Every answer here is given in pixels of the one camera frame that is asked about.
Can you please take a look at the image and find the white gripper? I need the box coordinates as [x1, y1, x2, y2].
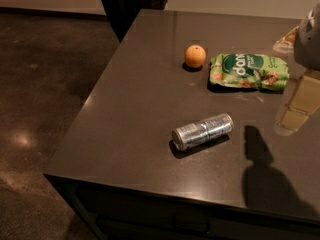
[273, 2, 320, 136]

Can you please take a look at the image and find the silver redbull can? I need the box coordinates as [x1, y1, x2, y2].
[172, 113, 234, 151]

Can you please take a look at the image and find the green chip bag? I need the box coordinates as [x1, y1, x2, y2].
[209, 53, 290, 92]

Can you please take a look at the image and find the orange fruit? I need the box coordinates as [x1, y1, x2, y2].
[185, 45, 206, 68]

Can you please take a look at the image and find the person in dark clothes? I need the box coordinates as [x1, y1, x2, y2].
[101, 0, 168, 41]

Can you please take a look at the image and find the dark cabinet drawer front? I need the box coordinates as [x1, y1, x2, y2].
[53, 180, 320, 240]

